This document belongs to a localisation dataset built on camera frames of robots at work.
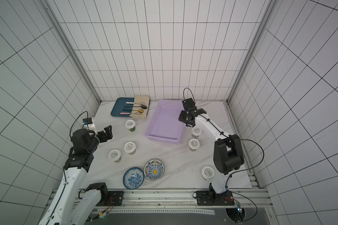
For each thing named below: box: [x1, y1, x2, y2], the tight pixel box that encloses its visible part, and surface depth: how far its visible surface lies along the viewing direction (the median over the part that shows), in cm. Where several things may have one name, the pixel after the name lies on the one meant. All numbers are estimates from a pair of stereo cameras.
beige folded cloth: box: [129, 95, 151, 119], surface depth 117 cm
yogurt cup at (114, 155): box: [108, 149, 122, 163], surface depth 83 cm
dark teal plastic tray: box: [110, 97, 135, 118], surface depth 120 cm
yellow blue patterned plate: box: [143, 158, 165, 181], surface depth 83 cm
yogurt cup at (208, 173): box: [201, 165, 216, 181], surface depth 77 cm
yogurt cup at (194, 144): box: [188, 138, 201, 152], surface depth 89 cm
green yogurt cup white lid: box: [124, 119, 136, 132], surface depth 99 cm
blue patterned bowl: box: [122, 166, 145, 190], surface depth 80 cm
